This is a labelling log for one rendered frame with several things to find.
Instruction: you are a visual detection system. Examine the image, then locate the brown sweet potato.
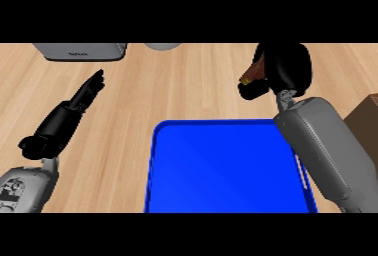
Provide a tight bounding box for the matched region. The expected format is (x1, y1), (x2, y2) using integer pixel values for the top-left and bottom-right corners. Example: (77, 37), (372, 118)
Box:
(239, 53), (269, 85)

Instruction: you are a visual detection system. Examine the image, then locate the blue plastic tray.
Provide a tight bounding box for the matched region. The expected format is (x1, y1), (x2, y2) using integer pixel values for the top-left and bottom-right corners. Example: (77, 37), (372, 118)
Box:
(143, 119), (319, 214)

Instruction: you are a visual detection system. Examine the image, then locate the pale grey round object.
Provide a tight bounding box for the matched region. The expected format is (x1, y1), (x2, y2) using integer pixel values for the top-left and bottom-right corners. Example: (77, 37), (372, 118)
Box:
(143, 43), (183, 52)

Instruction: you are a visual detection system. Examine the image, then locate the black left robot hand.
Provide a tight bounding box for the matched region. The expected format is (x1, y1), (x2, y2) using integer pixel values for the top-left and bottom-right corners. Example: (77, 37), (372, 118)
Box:
(18, 68), (106, 161)

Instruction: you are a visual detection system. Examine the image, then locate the brown cardboard box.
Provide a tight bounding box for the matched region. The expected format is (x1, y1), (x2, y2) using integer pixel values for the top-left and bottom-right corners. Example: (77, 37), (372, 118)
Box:
(342, 93), (378, 158)

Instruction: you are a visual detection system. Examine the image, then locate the grey appliance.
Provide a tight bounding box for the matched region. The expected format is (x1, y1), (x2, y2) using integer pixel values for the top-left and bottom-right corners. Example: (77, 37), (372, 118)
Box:
(31, 43), (130, 63)

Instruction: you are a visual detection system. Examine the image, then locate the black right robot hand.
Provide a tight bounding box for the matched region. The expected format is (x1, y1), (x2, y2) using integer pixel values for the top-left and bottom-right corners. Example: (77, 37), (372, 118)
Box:
(238, 43), (313, 102)

